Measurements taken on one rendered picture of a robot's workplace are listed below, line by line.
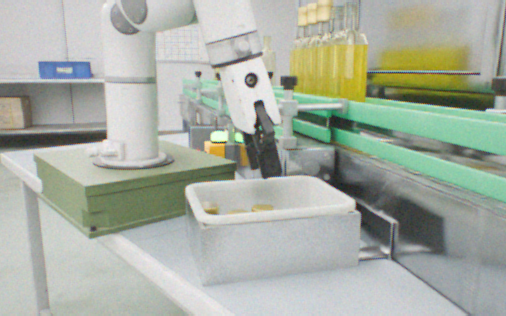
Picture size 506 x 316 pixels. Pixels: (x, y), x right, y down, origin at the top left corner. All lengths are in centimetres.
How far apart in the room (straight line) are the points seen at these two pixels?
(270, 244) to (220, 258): 7
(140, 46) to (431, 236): 57
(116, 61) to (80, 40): 589
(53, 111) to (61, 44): 94
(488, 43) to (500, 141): 28
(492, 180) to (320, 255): 23
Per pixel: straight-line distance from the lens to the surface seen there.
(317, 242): 59
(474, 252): 53
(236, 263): 57
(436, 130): 59
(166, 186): 79
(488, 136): 53
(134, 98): 82
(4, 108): 625
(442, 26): 86
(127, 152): 84
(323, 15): 97
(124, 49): 82
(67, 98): 675
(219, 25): 58
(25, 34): 682
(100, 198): 74
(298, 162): 76
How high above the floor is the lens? 102
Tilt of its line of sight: 12 degrees down
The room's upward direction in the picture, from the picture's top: straight up
